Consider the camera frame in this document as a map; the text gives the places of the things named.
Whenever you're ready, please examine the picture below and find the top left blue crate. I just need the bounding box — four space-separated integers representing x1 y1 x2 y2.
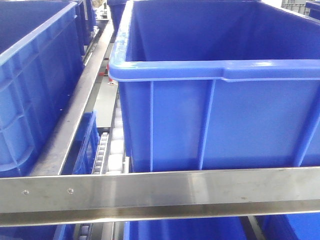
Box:
0 0 84 177

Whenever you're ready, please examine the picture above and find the middle shelf front blue crate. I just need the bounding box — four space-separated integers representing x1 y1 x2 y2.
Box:
108 0 320 172

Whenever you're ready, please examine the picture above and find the left steel shelf rack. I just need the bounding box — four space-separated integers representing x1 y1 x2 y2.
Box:
0 14 320 240

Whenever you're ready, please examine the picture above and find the roller conveyor track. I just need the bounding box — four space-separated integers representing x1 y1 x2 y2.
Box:
91 96 130 175

